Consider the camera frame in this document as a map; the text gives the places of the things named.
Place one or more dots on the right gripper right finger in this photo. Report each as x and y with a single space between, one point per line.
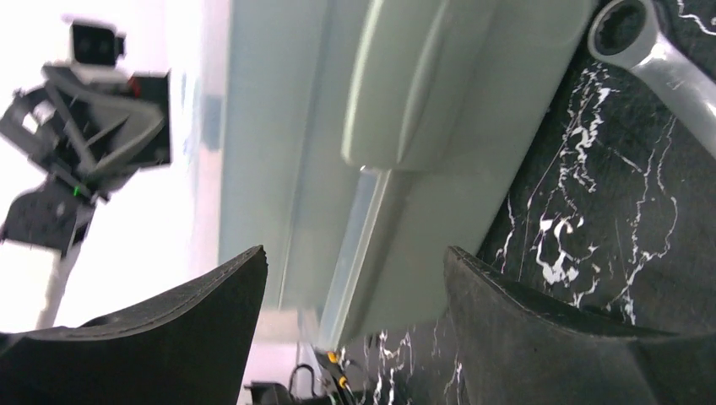
520 346

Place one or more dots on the green plastic tool box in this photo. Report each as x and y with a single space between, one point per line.
361 138

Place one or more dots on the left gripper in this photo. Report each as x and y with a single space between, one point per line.
90 136

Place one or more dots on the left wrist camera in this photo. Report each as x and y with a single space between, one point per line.
96 44

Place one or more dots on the silver combination wrench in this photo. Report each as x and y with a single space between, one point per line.
630 35

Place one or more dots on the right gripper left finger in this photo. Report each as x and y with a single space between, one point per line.
188 345

